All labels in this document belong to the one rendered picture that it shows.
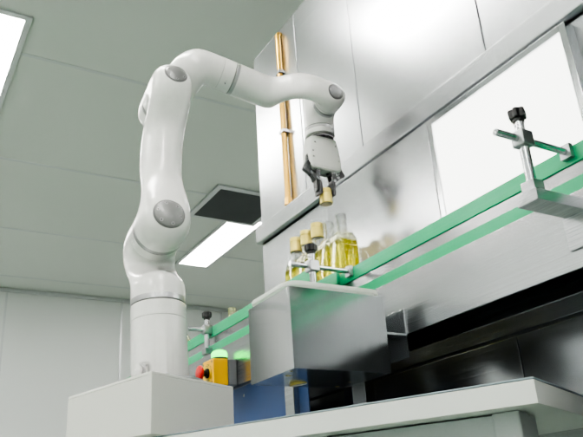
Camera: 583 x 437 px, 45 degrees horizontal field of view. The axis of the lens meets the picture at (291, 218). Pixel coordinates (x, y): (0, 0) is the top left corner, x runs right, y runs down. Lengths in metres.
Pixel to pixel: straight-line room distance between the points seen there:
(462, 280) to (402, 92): 0.76
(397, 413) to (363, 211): 0.97
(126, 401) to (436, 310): 0.62
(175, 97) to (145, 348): 0.62
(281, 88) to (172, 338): 0.78
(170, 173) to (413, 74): 0.72
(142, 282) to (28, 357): 6.01
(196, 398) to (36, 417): 6.05
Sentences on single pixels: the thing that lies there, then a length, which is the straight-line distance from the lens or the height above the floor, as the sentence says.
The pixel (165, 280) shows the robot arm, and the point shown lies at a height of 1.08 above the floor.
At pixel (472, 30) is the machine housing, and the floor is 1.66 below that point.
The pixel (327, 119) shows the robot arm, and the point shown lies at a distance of 1.98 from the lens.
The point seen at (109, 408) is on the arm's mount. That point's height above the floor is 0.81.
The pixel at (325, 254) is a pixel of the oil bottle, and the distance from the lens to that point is 1.81.
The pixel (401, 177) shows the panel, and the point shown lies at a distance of 1.84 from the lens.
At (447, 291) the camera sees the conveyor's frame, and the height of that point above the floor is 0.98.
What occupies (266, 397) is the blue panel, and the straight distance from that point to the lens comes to 1.80.
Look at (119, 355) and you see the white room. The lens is 7.75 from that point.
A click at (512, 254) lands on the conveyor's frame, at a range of 1.27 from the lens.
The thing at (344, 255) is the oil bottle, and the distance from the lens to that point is 1.75.
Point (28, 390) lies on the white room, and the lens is 7.47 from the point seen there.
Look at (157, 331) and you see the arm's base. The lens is 1.50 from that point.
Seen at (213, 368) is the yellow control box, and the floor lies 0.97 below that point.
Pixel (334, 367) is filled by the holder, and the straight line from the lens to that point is 1.33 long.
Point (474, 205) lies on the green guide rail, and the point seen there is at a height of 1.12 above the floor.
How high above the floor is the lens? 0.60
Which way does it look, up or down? 23 degrees up
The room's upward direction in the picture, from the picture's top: 4 degrees counter-clockwise
